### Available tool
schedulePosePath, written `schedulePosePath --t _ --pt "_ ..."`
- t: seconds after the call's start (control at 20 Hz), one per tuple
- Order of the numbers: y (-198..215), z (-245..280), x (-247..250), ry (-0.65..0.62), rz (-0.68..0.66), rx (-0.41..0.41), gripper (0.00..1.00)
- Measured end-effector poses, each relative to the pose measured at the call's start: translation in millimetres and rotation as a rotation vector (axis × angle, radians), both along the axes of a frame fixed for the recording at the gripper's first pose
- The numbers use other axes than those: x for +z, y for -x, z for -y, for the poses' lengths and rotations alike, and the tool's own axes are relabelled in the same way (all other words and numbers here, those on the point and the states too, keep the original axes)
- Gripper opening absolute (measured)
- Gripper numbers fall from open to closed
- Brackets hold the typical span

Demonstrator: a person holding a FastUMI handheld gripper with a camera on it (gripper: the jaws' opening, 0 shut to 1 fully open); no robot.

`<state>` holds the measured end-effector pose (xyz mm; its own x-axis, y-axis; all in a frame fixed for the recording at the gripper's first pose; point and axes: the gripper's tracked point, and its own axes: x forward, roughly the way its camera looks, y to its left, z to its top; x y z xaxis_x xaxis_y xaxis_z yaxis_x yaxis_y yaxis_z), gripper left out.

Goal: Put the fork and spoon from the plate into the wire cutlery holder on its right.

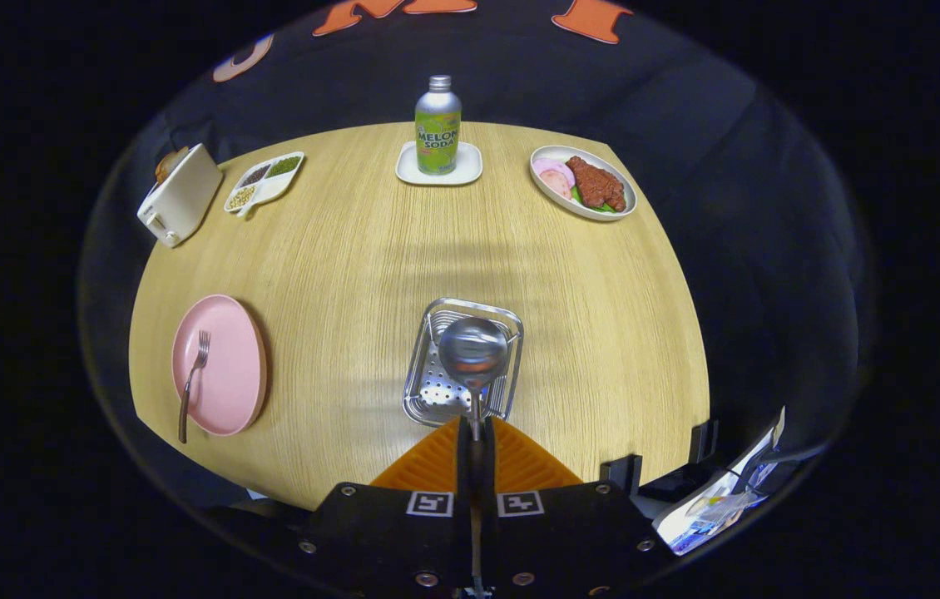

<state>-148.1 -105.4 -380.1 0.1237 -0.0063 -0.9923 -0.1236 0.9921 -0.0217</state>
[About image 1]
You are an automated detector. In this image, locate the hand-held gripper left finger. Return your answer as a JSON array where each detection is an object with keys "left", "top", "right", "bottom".
[{"left": 295, "top": 416, "right": 477, "bottom": 598}]

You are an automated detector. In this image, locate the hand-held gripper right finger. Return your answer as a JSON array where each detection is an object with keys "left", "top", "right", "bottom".
[{"left": 477, "top": 416, "right": 675, "bottom": 597}]

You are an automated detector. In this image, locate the steel spoon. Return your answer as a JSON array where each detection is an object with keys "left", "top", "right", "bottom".
[{"left": 438, "top": 316, "right": 512, "bottom": 443}]

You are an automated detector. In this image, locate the steel fork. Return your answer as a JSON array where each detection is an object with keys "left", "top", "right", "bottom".
[{"left": 178, "top": 330, "right": 211, "bottom": 444}]

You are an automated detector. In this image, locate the steel drain tray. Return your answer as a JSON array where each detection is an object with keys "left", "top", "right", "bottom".
[{"left": 402, "top": 298, "right": 525, "bottom": 428}]

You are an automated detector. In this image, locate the white and blue plastic packet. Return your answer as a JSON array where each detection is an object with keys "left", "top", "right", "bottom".
[{"left": 653, "top": 406, "right": 787, "bottom": 556}]

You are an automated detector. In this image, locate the pink round plate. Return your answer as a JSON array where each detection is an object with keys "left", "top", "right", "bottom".
[{"left": 171, "top": 294, "right": 269, "bottom": 437}]

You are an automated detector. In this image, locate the green lettuce leaf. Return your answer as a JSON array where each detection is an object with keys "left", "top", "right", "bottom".
[{"left": 570, "top": 185, "right": 616, "bottom": 215}]

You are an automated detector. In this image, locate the pink ham slice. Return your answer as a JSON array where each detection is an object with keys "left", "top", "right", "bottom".
[
  {"left": 538, "top": 169, "right": 574, "bottom": 201},
  {"left": 533, "top": 157, "right": 576, "bottom": 186}
]

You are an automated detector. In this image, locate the white square coaster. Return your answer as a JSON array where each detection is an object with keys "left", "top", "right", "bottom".
[{"left": 395, "top": 141, "right": 484, "bottom": 186}]

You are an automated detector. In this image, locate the brown meat piece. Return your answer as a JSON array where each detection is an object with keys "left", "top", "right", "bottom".
[{"left": 566, "top": 156, "right": 628, "bottom": 212}]

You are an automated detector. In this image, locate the white oval food plate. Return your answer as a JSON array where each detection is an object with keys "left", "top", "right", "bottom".
[{"left": 529, "top": 145, "right": 638, "bottom": 222}]

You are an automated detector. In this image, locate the white divided snack dish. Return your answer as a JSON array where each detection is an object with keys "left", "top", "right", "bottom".
[{"left": 224, "top": 151, "right": 305, "bottom": 219}]

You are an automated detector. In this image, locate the green label soda bottle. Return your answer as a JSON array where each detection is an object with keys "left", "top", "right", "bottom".
[{"left": 414, "top": 75, "right": 463, "bottom": 176}]

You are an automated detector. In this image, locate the white toaster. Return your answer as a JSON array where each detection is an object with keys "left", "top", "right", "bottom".
[{"left": 136, "top": 143, "right": 225, "bottom": 249}]

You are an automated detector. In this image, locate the brown toast slice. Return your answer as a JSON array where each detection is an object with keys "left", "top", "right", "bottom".
[{"left": 156, "top": 146, "right": 190, "bottom": 184}]

